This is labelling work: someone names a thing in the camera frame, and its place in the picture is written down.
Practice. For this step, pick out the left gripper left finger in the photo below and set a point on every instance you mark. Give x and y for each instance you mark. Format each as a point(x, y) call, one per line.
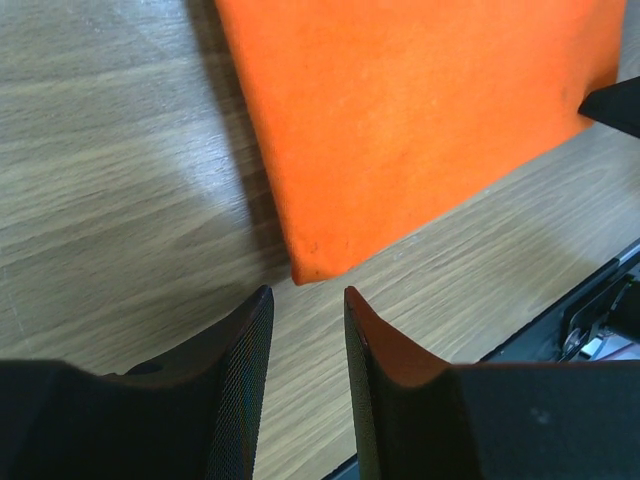
point(192, 412)

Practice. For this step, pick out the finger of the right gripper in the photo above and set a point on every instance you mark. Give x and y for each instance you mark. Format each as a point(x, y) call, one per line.
point(616, 106)

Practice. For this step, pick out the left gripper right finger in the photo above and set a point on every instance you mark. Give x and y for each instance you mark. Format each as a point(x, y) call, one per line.
point(417, 416)

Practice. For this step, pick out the orange t-shirt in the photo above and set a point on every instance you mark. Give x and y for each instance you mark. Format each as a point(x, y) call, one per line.
point(375, 117)

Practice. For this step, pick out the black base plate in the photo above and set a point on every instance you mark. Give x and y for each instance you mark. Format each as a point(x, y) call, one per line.
point(597, 320)

